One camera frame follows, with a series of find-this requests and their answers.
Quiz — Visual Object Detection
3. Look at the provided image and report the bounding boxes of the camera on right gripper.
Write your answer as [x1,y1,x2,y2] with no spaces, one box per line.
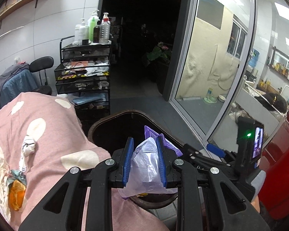
[235,116,264,173]

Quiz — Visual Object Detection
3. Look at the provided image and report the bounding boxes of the crumpled silver wrapper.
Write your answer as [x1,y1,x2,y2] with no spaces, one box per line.
[18,135,36,173]

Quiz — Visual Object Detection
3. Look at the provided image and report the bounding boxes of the person's right hand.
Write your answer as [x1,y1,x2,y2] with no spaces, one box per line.
[251,196,265,213]

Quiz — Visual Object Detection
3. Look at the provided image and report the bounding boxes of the white floor lamp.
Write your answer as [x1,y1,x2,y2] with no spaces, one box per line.
[0,26,24,45]

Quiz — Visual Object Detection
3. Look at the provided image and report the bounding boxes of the white pump bottle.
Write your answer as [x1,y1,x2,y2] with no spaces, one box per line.
[78,18,89,45]

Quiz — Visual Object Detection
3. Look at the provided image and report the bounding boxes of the teal wrapper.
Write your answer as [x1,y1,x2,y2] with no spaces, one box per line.
[11,169,27,186]

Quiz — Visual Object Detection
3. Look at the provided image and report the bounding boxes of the purple plastic bag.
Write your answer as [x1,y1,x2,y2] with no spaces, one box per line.
[118,126,183,199]

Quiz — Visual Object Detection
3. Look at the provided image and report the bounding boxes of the dark brown bottle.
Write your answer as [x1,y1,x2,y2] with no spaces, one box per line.
[93,20,101,43]

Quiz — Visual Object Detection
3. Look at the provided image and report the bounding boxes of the green lotion bottle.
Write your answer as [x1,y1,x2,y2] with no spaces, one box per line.
[88,16,95,42]

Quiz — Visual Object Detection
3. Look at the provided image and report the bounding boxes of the potted plant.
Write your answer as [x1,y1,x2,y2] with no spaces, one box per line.
[147,42,172,66]

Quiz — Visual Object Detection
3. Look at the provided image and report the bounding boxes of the orange peel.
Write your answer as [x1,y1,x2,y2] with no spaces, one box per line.
[9,180,26,211]

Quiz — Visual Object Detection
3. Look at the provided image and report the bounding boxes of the clear bottle red cap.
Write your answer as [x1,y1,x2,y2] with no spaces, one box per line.
[99,13,111,44]

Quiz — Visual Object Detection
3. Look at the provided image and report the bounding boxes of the black trash bin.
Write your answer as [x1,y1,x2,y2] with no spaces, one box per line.
[89,111,198,211]

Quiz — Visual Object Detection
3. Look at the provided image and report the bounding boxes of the pink polka dot bedspread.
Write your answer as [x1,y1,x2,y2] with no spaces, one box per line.
[0,91,169,231]

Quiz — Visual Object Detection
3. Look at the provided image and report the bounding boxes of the black drawer cart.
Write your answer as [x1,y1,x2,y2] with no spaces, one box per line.
[54,36,111,123]

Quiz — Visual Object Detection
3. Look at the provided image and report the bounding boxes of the massage bed with grey cover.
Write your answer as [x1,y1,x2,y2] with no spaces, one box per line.
[0,63,37,109]

